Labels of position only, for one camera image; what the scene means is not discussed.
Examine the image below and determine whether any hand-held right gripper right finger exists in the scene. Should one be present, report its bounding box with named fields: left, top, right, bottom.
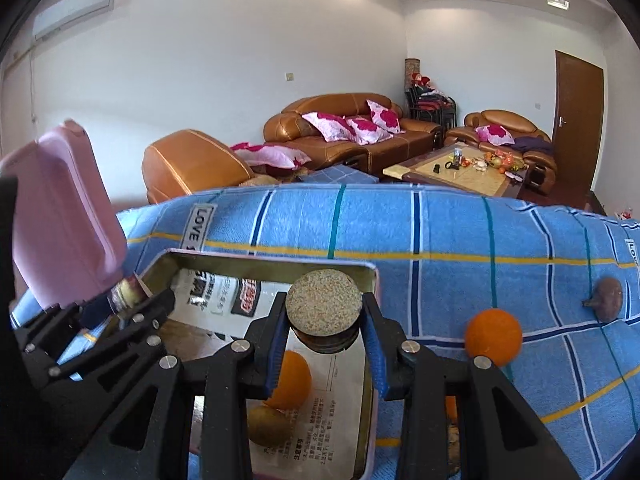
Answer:
left=360, top=292, right=581, bottom=480

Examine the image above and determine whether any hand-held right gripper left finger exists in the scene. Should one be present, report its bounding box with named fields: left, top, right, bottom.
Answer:
left=65, top=292, right=291, bottom=480

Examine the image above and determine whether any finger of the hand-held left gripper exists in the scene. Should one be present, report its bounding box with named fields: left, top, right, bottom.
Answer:
left=12, top=291, right=122, bottom=357
left=30, top=289, right=178, bottom=411

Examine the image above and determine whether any dark brown round fruit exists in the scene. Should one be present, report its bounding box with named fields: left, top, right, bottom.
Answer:
left=285, top=270, right=363, bottom=356

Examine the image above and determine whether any yellowish brown kiwi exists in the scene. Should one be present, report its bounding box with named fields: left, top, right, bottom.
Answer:
left=247, top=404, right=290, bottom=447

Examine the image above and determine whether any pink tin box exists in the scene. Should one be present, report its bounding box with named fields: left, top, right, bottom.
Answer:
left=107, top=249, right=382, bottom=480

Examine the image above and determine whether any purple fig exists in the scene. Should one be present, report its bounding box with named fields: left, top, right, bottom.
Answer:
left=581, top=276, right=625, bottom=323

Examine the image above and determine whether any printed paper sheet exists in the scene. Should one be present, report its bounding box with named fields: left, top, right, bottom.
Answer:
left=170, top=269, right=371, bottom=480

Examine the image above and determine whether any pink electric kettle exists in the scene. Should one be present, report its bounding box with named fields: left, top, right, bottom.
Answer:
left=0, top=119, right=128, bottom=311

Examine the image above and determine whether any blue plaid cloth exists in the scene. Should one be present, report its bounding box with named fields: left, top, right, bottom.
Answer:
left=10, top=164, right=640, bottom=480

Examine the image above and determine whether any brown leather seat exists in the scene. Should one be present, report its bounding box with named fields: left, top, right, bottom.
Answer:
left=141, top=129, right=256, bottom=206

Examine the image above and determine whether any wooden coffee table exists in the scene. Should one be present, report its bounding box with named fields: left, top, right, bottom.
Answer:
left=382, top=144, right=533, bottom=203

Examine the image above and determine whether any pink floral pillow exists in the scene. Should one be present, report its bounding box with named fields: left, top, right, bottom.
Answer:
left=301, top=111, right=357, bottom=143
left=366, top=99, right=405, bottom=135
left=345, top=116, right=393, bottom=145
left=475, top=124, right=515, bottom=146

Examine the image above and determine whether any plate of fruit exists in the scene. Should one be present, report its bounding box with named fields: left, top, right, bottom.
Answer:
left=475, top=151, right=526, bottom=171

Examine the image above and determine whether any brown leather sofa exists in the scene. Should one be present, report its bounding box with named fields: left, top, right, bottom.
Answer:
left=263, top=92, right=446, bottom=173

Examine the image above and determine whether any stack of dark chairs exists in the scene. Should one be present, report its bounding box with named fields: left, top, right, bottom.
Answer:
left=407, top=85, right=457, bottom=131

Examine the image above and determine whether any purple blanket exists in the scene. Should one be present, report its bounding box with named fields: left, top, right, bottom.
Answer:
left=512, top=135, right=555, bottom=156

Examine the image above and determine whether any brown leather armchair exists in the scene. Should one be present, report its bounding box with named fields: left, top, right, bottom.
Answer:
left=445, top=109, right=558, bottom=196

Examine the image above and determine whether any tall patterned vase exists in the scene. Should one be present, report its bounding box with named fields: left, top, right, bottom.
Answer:
left=404, top=58, right=422, bottom=106

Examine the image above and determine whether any brown wooden door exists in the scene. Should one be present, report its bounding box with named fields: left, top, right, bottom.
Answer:
left=552, top=50, right=605, bottom=208

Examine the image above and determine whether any white air conditioner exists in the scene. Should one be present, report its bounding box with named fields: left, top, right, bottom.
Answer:
left=32, top=0, right=119, bottom=41

